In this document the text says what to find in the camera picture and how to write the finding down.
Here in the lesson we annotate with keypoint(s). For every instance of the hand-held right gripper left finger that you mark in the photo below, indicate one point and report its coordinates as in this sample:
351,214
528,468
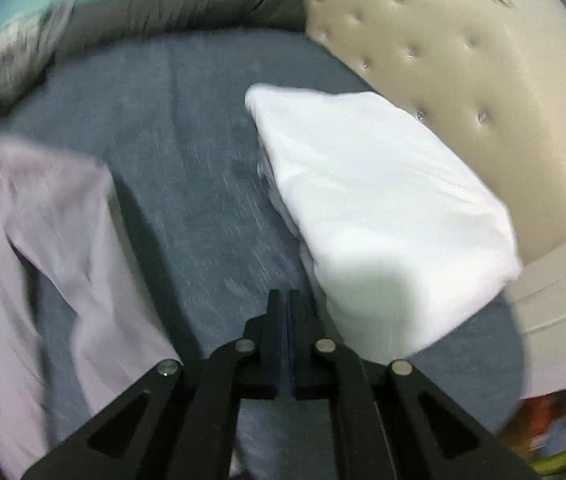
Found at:
269,345

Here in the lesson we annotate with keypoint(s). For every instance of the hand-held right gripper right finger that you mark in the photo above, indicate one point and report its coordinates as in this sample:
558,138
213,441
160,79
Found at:
303,347

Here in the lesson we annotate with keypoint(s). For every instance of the lavender garment with black cuffs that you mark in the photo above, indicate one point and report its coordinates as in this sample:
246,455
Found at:
63,210

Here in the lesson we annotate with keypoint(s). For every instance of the white folded cloth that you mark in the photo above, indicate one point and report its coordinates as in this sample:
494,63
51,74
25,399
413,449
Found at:
378,200

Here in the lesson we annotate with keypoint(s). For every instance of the blue bed sheet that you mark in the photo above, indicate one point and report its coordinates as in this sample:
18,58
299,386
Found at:
178,135

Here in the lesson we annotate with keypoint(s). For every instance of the colourful blurred items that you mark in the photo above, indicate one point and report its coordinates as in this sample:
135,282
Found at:
538,420

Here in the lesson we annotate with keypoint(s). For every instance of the beige tufted headboard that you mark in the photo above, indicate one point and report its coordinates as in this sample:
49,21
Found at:
463,60

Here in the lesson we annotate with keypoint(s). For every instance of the dark grey rolled duvet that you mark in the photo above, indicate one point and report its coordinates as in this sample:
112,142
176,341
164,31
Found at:
173,5

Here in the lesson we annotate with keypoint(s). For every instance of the grey cloth bundle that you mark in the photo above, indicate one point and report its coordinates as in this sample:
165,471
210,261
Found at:
18,50

